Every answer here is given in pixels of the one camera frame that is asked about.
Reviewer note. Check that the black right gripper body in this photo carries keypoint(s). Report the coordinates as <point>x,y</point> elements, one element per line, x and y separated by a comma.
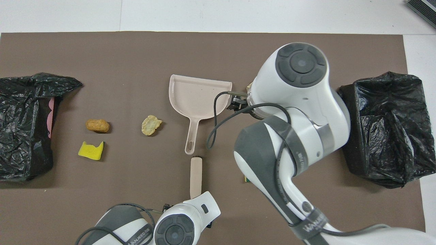
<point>238,103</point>

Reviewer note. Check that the right black trash bag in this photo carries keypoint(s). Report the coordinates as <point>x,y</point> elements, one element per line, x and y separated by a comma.
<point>388,129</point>

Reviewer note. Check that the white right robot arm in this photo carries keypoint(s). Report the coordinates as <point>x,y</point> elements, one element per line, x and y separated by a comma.
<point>306,112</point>

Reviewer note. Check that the brown fried nugget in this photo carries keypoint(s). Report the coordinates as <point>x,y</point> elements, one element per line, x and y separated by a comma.
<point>97,125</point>

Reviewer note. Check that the beige plastic dustpan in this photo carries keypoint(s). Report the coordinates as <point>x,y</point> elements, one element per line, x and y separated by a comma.
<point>199,97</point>

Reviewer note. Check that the left black trash bag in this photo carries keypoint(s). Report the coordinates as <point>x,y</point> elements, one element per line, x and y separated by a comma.
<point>24,126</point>

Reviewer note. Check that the black trash bag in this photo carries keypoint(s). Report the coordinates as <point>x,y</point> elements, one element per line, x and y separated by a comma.
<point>24,126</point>
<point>388,129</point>

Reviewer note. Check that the brown table mat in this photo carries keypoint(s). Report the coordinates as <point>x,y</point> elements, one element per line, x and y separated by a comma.
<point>136,51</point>

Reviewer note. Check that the dark grey ribbed object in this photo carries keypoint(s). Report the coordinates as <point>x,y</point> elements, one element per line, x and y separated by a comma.
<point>424,10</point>

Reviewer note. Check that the notched yellow sponge piece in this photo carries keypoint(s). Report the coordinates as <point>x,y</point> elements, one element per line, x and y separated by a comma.
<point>90,151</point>

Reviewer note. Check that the beige brush with black bristles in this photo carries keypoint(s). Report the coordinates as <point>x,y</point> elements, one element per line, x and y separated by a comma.
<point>196,177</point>

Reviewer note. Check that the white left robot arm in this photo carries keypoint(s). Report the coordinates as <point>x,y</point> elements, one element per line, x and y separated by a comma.
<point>177,217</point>

